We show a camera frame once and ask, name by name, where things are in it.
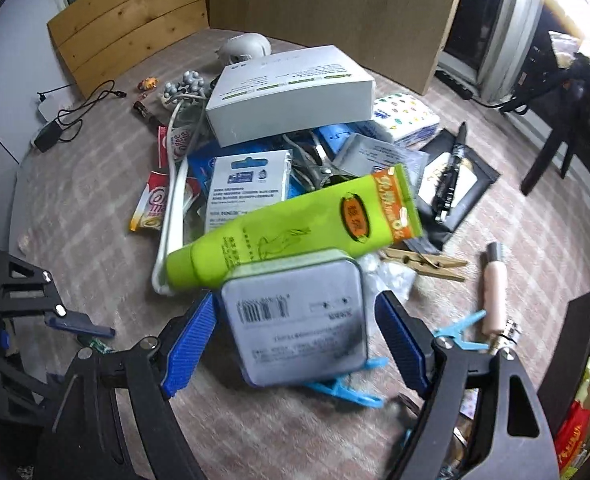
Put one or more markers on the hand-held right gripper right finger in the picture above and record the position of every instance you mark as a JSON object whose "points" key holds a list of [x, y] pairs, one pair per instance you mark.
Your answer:
{"points": [[400, 340]]}

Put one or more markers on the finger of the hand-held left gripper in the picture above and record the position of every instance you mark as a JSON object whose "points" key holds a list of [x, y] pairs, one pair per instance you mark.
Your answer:
{"points": [[25, 385], [82, 325]]}

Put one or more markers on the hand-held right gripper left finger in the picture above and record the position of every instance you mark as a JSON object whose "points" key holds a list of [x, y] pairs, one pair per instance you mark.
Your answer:
{"points": [[187, 345]]}

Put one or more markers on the square metal tin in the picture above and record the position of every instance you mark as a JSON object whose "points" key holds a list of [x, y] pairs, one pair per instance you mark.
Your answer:
{"points": [[295, 320]]}

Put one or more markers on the black container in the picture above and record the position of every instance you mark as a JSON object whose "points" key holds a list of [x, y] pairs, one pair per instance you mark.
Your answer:
{"points": [[575, 320]]}

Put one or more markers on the small green circuit board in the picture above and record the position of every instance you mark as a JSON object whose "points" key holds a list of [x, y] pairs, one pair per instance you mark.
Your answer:
{"points": [[99, 346]]}

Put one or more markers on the blue clothespin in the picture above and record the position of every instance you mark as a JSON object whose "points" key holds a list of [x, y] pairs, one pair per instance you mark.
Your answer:
{"points": [[455, 332], [345, 390]]}

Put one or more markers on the clear plastic bag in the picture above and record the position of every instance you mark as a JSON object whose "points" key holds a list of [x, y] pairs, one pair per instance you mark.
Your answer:
{"points": [[395, 275]]}

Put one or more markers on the wooden clothespin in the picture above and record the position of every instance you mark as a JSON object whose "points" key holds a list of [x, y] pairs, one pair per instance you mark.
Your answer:
{"points": [[425, 262]]}

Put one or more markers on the beige cosmetic bottle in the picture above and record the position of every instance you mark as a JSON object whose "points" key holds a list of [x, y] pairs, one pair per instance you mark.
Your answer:
{"points": [[494, 295]]}

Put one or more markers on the small silver metal fitting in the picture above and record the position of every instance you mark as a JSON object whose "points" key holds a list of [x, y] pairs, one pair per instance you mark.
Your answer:
{"points": [[509, 334]]}

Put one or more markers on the red coffee sachet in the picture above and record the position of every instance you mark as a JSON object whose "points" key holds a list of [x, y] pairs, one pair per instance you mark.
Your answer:
{"points": [[150, 205], [175, 145]]}

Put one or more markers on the green squeeze tube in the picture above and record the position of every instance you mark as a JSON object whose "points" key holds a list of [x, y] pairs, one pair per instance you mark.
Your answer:
{"points": [[285, 230]]}

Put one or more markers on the blue card packet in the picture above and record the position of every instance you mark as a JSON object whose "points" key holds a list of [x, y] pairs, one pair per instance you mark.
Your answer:
{"points": [[245, 185]]}

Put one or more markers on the black pen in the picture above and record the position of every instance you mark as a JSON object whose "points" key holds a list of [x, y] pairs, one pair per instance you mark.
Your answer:
{"points": [[450, 175]]}

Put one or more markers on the black pouch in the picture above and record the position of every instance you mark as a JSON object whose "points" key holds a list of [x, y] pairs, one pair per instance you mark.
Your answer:
{"points": [[470, 180]]}

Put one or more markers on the silver foil sachet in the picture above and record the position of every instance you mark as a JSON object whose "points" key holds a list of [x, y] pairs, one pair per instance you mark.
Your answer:
{"points": [[375, 152]]}

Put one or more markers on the black power adapter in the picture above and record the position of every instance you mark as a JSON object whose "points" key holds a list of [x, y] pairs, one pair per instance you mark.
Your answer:
{"points": [[47, 136]]}

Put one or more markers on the red packet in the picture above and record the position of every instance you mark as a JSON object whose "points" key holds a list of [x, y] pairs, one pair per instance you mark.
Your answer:
{"points": [[572, 440]]}

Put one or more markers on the white power adapter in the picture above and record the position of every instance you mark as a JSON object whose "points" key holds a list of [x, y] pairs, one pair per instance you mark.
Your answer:
{"points": [[50, 107]]}

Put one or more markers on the printed pocket tissue pack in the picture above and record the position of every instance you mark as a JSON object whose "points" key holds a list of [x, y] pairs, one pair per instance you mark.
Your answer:
{"points": [[405, 117]]}

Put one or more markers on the black tripod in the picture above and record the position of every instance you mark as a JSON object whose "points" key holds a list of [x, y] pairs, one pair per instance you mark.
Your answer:
{"points": [[545, 160]]}

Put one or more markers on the small wrapped candy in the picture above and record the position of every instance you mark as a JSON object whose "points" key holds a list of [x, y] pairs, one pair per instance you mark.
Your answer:
{"points": [[148, 83]]}

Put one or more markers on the grey ball massager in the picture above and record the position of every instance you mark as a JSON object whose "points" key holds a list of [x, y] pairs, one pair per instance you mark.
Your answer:
{"points": [[187, 87]]}

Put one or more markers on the black power strip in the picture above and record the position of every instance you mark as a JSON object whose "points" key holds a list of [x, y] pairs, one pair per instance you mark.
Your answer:
{"points": [[455, 82]]}

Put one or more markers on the white cardboard carton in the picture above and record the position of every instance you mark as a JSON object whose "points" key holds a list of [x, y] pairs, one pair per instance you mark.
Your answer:
{"points": [[285, 95]]}

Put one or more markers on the white rounded gadget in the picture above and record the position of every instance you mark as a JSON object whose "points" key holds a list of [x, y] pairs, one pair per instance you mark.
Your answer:
{"points": [[245, 47]]}

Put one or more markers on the wooden board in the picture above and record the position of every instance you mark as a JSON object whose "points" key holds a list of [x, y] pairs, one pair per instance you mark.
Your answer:
{"points": [[125, 15]]}

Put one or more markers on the brown cardboard box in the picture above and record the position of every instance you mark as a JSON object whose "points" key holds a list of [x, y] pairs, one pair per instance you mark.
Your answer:
{"points": [[325, 10]]}

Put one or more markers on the white window frame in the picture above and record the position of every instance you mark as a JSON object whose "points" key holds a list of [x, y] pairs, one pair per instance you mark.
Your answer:
{"points": [[495, 25]]}

